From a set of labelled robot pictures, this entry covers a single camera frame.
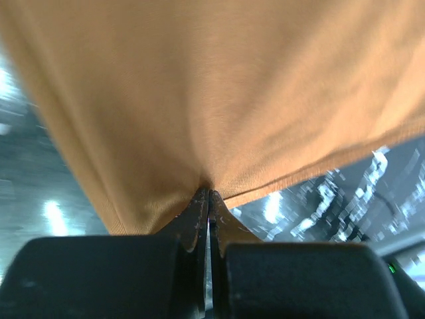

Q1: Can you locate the orange cloth napkin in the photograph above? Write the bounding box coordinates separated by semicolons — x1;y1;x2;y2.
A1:
1;1;424;235

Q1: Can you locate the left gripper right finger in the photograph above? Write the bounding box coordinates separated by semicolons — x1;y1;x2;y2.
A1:
209;191;424;318

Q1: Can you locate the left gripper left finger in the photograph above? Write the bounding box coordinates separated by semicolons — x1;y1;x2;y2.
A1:
1;189;209;318

